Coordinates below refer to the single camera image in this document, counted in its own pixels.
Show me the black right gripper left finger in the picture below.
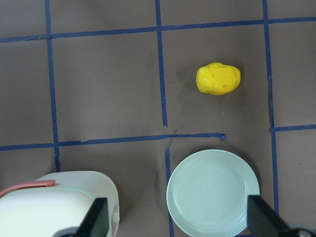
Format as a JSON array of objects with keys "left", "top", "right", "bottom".
[{"left": 77, "top": 197, "right": 109, "bottom": 237}]

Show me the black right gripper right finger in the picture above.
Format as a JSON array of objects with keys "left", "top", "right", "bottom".
[{"left": 247, "top": 195, "right": 291, "bottom": 237}]

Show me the white rice cooker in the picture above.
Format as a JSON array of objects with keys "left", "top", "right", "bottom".
[{"left": 0, "top": 171, "right": 119, "bottom": 237}]

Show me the light green plate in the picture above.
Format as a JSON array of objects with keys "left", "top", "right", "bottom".
[{"left": 166, "top": 149, "right": 260, "bottom": 237}]

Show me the yellow toy potato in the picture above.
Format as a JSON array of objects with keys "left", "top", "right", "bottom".
[{"left": 196, "top": 62, "right": 241, "bottom": 95}]

